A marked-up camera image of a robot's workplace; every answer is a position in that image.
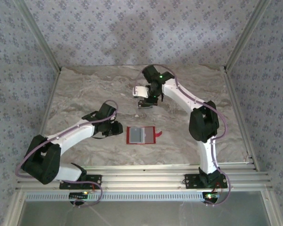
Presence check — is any red leather card holder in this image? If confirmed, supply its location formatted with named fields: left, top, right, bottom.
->
left=126, top=126, right=163, bottom=145

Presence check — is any grey metal panel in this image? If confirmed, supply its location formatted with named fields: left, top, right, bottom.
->
left=18, top=200, right=272, bottom=226

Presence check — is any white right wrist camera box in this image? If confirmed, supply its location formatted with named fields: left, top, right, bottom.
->
left=133, top=86, right=150, bottom=98

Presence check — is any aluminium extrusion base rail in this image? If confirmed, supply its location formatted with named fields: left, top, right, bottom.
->
left=15, top=163, right=273, bottom=192

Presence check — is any red wire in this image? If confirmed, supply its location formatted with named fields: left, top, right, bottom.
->
left=84, top=178, right=97, bottom=193
left=212, top=181, right=222, bottom=194

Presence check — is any aluminium table side rail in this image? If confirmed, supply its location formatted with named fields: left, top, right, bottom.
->
left=223, top=67, right=260, bottom=172
left=25, top=69, right=62, bottom=174

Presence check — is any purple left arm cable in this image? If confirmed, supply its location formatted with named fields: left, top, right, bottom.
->
left=16, top=100, right=119, bottom=209

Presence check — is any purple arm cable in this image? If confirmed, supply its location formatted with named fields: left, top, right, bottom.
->
left=16, top=100, right=119, bottom=209
left=133, top=64, right=232, bottom=208

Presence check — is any grey slotted cable duct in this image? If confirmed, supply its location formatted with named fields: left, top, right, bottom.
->
left=25, top=191, right=207, bottom=202

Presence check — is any aluminium frame post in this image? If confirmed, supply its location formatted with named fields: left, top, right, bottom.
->
left=223, top=0, right=272, bottom=73
left=14, top=0, right=62, bottom=73

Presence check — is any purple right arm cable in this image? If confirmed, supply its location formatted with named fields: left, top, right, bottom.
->
left=133, top=64, right=232, bottom=208

